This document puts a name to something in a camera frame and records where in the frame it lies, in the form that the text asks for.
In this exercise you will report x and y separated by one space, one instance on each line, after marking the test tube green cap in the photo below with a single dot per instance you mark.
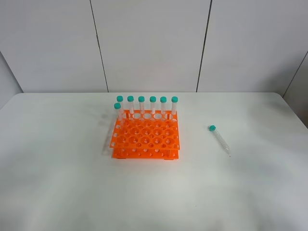
219 138

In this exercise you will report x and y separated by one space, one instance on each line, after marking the orange test tube rack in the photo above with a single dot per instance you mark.
146 136

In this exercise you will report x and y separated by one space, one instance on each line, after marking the second row tube left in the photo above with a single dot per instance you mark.
117 107

